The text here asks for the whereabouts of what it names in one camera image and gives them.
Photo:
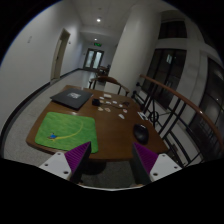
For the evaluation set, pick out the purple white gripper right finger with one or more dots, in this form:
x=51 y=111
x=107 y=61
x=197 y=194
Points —
x=150 y=166

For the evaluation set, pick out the green exit sign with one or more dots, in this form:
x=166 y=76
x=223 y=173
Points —
x=97 y=43

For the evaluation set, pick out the black closed laptop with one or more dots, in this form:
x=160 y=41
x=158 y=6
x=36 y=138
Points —
x=72 y=97

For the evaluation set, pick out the small black box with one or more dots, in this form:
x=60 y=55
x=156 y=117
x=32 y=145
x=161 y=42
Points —
x=95 y=102

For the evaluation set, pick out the round brown wooden table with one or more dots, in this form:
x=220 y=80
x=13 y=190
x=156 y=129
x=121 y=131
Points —
x=114 y=135

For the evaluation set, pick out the wooden handrail with black railing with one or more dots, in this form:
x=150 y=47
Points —
x=189 y=134

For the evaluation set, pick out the green mouse pad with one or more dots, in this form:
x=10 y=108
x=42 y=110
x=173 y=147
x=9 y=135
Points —
x=65 y=132

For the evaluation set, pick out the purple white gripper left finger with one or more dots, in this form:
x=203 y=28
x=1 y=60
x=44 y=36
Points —
x=69 y=165

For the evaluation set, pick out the double glass door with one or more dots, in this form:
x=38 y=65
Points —
x=93 y=59

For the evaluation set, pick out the wooden chair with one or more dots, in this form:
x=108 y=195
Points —
x=106 y=79

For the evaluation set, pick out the black computer mouse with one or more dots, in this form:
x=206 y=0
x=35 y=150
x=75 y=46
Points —
x=141 y=133

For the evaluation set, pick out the side door in wall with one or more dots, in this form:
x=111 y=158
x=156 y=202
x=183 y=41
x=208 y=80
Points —
x=59 y=54

